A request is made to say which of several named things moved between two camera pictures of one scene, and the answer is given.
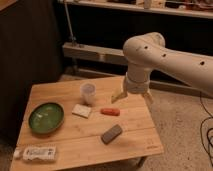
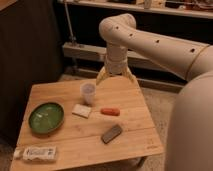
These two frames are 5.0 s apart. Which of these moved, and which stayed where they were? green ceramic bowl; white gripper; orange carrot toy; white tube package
Moved: white gripper
Stayed: green ceramic bowl; white tube package; orange carrot toy
